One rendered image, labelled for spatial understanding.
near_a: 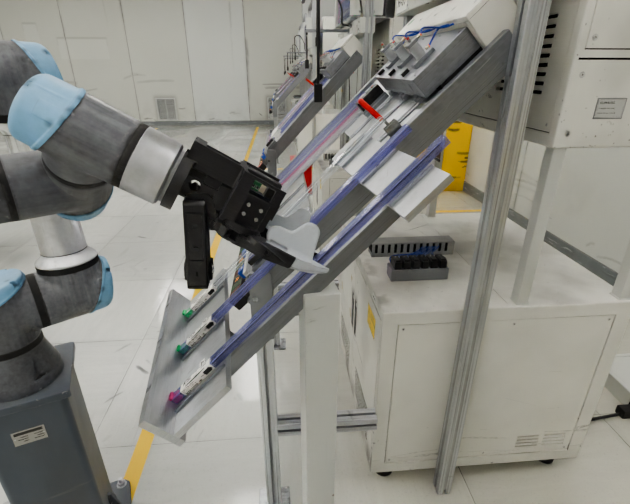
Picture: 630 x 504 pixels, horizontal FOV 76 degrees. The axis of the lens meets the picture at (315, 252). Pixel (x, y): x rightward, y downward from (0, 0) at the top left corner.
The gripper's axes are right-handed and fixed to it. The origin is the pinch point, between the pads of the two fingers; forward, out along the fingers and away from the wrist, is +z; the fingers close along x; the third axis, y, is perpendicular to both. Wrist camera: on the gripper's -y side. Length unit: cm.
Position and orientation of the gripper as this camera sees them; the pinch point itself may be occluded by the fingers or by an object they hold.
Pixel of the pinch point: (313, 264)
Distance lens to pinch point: 53.1
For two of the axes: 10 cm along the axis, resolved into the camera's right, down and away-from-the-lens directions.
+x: -1.9, -3.9, 9.0
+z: 8.4, 4.2, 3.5
